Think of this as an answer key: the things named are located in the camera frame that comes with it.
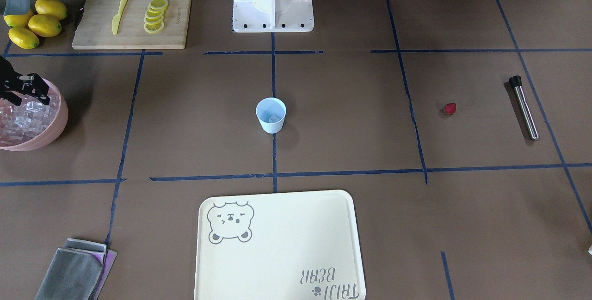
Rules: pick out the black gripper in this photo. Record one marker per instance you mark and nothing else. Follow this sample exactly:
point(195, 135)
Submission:
point(21, 87)

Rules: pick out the clear ice cube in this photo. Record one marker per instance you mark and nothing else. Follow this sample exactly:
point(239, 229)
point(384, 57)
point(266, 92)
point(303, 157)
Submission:
point(274, 118)

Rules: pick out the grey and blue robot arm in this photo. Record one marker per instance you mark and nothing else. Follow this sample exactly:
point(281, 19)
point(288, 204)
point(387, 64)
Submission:
point(17, 7)

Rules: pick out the pile of clear ice cubes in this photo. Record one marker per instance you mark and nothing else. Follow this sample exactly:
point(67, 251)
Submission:
point(19, 124)

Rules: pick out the light blue cup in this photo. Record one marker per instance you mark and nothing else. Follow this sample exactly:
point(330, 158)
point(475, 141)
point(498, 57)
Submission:
point(271, 113)

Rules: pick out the pink bowl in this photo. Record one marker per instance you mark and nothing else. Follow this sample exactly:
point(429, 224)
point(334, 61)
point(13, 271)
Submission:
point(52, 132)

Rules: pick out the wooden cutting board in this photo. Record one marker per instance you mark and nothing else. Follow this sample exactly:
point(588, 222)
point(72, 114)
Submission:
point(95, 29)

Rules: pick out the yellow plastic knife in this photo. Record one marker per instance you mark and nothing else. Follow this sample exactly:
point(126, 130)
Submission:
point(115, 24)

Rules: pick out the lemon slices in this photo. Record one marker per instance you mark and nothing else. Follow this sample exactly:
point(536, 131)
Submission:
point(154, 16)

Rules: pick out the grey folded cloth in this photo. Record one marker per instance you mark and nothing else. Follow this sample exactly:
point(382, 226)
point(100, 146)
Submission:
point(78, 271)

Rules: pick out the cream bear tray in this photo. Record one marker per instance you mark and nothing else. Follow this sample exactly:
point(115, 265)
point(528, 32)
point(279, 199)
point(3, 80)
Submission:
point(279, 246)

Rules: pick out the red strawberry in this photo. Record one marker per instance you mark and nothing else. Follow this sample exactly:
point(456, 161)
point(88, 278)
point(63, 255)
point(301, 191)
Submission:
point(450, 109)

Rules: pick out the steel muddler with black tip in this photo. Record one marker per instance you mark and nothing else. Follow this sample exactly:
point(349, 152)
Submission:
point(518, 89)

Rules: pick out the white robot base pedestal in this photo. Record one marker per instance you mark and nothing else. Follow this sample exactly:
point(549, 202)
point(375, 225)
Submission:
point(272, 16)

